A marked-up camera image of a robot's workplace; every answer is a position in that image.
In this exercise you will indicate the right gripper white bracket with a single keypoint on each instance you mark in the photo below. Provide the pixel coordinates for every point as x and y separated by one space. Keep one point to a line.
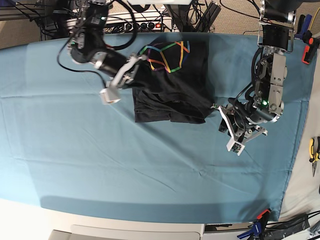
126 74

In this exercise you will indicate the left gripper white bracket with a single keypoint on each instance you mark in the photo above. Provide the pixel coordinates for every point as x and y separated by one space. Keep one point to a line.
238 128

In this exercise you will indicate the dark grey T-shirt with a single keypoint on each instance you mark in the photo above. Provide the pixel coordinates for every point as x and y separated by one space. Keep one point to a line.
171 84

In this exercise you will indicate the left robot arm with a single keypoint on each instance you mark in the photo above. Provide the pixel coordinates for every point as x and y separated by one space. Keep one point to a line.
261 101

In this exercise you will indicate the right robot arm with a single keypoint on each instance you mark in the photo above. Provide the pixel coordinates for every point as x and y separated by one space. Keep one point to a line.
86 45

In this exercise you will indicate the teal table cloth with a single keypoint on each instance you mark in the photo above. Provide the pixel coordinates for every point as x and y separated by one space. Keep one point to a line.
62 149

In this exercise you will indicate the white power strip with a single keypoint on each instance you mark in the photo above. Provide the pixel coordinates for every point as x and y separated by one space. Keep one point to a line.
118 25

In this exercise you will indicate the blue orange clamp lower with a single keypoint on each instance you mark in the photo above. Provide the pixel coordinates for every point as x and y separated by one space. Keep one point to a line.
258 227

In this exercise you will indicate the orange black clamp upper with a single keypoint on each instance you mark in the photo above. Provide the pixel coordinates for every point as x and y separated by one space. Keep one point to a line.
309 41

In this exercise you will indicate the white tray bottom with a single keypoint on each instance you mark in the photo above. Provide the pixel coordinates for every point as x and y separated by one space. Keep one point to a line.
79 232

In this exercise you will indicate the yellow handled pliers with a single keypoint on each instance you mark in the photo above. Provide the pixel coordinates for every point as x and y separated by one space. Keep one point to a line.
314 153

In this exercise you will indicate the black bag with cables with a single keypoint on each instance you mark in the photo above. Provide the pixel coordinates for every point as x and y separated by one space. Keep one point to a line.
284 229

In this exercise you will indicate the blue handled clamp top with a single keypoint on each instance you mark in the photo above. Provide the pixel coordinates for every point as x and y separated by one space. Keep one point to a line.
303 25

